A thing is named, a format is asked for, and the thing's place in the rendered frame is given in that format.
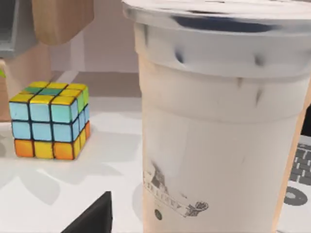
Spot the grey keyboard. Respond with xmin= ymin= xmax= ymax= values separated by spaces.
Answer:
xmin=276 ymin=134 xmax=311 ymax=233

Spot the white plastic cup with lid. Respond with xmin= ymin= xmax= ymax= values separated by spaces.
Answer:
xmin=121 ymin=0 xmax=311 ymax=233

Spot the colourful puzzle cube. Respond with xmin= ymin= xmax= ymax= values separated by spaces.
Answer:
xmin=9 ymin=81 xmax=91 ymax=161

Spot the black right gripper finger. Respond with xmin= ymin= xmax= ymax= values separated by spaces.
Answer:
xmin=61 ymin=191 xmax=113 ymax=233

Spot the rounded pale wooden block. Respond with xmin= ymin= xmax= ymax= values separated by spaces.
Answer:
xmin=31 ymin=0 xmax=95 ymax=46

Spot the grey cabinet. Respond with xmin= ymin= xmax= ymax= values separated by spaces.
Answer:
xmin=0 ymin=0 xmax=39 ymax=59

